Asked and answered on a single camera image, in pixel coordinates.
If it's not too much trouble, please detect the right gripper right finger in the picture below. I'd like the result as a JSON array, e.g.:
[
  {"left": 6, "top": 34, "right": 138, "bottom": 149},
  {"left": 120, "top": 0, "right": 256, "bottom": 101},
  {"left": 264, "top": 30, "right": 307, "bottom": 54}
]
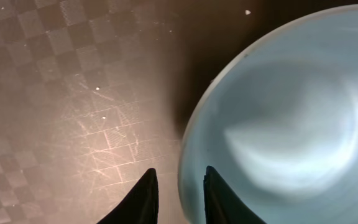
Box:
[{"left": 203, "top": 166, "right": 266, "bottom": 224}]

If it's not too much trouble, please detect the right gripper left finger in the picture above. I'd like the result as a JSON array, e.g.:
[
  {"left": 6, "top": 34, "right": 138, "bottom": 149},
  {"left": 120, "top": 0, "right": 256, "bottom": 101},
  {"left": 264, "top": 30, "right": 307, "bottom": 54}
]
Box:
[{"left": 98, "top": 168, "right": 158, "bottom": 224}]

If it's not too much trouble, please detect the light blue small bowl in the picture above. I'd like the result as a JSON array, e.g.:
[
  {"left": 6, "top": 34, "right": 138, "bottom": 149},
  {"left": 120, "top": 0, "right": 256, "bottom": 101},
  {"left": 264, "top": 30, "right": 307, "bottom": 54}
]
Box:
[{"left": 178, "top": 4, "right": 358, "bottom": 223}]

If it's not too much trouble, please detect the brown serving tray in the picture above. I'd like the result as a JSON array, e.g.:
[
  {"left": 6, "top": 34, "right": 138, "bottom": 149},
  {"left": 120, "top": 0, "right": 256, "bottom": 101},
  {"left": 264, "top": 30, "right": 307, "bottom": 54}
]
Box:
[{"left": 0, "top": 0, "right": 358, "bottom": 223}]

